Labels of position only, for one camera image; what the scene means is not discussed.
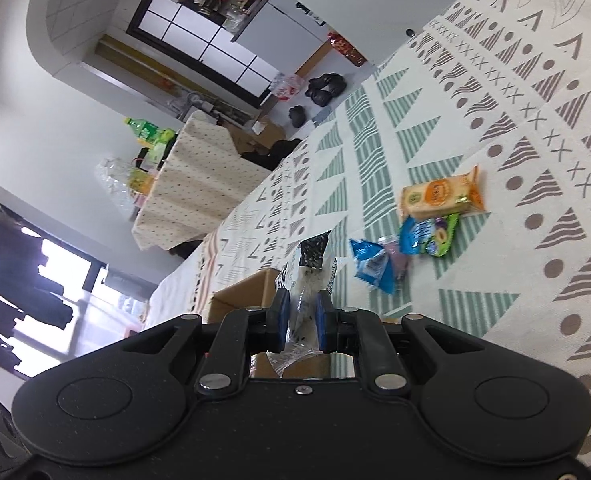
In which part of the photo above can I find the small cardboard box on floor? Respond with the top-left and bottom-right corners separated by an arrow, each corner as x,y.
225,117 -> 286,154

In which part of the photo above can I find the table with dotted tablecloth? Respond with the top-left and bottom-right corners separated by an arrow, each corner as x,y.
132,112 -> 269,250

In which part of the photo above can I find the brown cardboard box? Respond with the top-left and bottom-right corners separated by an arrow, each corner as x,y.
204,268 -> 331,379

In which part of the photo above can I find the single black slipper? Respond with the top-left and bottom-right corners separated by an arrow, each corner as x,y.
289,105 -> 307,129

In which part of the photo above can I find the clear black-white snack packet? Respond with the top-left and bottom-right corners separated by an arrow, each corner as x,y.
267,231 -> 338,378

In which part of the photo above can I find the white cabinet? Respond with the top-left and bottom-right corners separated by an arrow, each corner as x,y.
232,0 -> 330,79

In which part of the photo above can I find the red oil bottle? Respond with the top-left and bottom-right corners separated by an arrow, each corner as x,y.
328,32 -> 367,67

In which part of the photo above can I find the blue-green snack packet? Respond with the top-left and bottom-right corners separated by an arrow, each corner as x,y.
399,214 -> 460,258

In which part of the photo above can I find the red-white plastic bag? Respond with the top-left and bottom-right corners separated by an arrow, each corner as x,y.
269,73 -> 305,101

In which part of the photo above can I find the yellow drink bottle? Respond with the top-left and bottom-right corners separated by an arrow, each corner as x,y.
127,167 -> 155,196

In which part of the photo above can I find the orange biscuit packet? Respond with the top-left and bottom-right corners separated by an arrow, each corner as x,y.
399,165 -> 485,221

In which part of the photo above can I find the blue snack packet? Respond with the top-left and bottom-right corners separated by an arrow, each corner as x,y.
350,236 -> 410,295

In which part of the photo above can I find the black-framed glass door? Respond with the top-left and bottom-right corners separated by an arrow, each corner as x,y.
127,0 -> 278,108

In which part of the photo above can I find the black sandals pair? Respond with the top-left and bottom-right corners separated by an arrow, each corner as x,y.
305,73 -> 347,107

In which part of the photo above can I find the patterned bed cover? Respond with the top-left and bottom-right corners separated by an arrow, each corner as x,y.
143,0 -> 591,474

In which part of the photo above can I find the green soda bottle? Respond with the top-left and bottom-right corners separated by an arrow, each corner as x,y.
124,117 -> 176,148

